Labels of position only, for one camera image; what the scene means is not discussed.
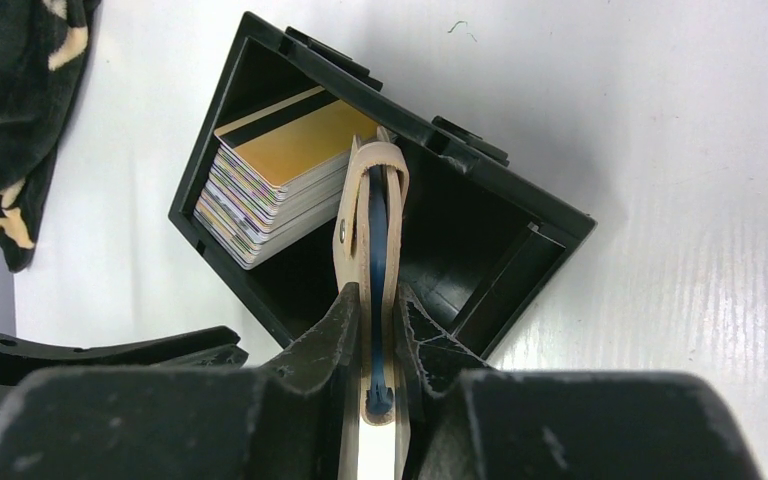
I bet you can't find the stack of credit cards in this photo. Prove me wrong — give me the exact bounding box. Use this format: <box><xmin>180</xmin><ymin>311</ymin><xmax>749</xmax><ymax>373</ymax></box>
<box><xmin>193</xmin><ymin>87</ymin><xmax>378</xmax><ymax>270</ymax></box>

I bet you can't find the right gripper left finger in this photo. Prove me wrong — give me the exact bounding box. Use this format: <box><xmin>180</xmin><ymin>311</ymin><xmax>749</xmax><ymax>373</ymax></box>
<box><xmin>261</xmin><ymin>283</ymin><xmax>362</xmax><ymax>479</ymax></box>

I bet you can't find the black floral blanket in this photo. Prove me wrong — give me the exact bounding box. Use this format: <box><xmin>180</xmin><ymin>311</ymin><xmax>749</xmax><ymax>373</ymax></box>
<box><xmin>0</xmin><ymin>1</ymin><xmax>99</xmax><ymax>273</ymax></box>

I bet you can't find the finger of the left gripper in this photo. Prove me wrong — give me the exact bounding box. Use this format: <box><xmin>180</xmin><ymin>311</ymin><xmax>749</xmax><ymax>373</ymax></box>
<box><xmin>0</xmin><ymin>326</ymin><xmax>249</xmax><ymax>405</ymax></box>

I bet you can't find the black plastic tray box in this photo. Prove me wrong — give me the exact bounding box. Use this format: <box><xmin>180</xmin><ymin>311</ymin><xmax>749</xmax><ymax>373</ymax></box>
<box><xmin>169</xmin><ymin>13</ymin><xmax>595</xmax><ymax>357</ymax></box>

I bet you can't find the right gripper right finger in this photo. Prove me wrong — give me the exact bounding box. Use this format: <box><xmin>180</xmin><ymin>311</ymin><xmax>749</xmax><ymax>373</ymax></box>
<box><xmin>393</xmin><ymin>283</ymin><xmax>488</xmax><ymax>479</ymax></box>

